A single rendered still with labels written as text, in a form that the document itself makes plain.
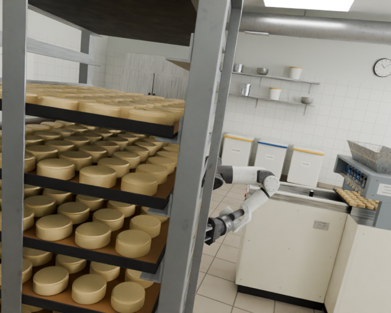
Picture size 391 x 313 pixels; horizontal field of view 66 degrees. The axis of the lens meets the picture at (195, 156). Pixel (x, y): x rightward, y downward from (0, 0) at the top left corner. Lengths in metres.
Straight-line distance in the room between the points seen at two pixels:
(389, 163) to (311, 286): 1.08
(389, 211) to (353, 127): 4.23
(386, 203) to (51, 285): 2.08
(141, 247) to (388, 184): 1.98
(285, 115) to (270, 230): 4.18
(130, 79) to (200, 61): 5.95
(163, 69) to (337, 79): 3.28
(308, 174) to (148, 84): 3.44
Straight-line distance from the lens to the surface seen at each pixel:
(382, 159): 2.33
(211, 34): 0.34
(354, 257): 2.40
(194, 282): 1.15
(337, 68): 6.42
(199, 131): 0.34
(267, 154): 5.78
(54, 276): 0.55
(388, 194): 2.30
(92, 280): 0.53
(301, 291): 2.70
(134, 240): 0.45
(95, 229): 0.48
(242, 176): 1.47
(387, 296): 2.62
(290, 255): 2.53
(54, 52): 0.89
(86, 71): 1.06
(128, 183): 0.41
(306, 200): 2.38
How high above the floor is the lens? 1.55
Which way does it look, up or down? 12 degrees down
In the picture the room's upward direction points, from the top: 8 degrees clockwise
